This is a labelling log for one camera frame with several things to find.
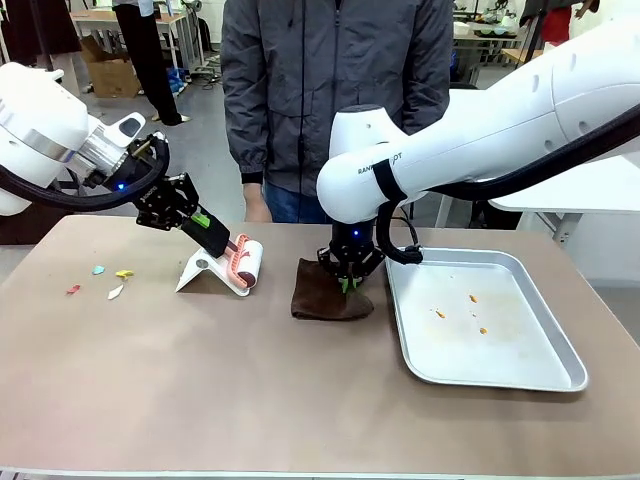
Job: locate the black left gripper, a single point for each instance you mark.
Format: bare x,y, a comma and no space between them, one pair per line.
160,200

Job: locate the background table with white frame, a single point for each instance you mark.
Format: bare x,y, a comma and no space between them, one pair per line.
95,20

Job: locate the brown cardboard box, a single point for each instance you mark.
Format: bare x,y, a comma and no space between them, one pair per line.
112,75

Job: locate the yellow paper scrap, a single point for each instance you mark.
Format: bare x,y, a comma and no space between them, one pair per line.
124,274

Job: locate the white side table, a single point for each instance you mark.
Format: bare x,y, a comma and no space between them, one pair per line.
575,195

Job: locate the white paper scrap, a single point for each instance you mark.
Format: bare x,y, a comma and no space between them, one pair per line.
115,292

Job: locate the blue bag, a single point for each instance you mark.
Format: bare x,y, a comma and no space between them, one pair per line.
176,81

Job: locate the bystander in black trousers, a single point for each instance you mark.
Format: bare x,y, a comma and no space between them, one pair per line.
150,60

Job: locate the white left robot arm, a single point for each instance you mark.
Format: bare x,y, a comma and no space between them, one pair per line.
35,125

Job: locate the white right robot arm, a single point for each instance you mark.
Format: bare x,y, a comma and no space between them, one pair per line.
500,125

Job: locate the bystander in dark clothes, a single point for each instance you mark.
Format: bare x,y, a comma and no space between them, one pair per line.
40,30

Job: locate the light blue paper scrap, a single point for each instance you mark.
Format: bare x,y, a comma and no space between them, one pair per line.
98,270

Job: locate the bystander in red top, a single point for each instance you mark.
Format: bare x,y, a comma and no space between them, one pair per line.
559,25

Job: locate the person's right hand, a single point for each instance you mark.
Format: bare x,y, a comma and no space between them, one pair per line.
257,205

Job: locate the red paper scrap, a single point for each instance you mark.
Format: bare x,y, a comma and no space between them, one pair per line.
74,289

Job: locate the grey zip jacket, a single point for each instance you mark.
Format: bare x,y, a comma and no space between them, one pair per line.
340,75

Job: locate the silver metal tray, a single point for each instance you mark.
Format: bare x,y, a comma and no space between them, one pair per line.
500,360

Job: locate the blue jeans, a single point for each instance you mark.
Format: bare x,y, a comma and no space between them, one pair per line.
290,205

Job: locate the background table with dishes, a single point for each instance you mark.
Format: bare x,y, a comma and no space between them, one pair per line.
490,37

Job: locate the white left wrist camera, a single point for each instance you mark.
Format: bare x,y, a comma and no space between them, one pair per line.
125,129

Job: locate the brown cleaning cloth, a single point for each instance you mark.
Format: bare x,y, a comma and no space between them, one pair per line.
320,300

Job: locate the pink and white lint roller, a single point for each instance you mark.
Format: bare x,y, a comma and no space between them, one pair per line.
252,260

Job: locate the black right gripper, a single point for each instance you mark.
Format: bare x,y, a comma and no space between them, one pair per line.
352,245

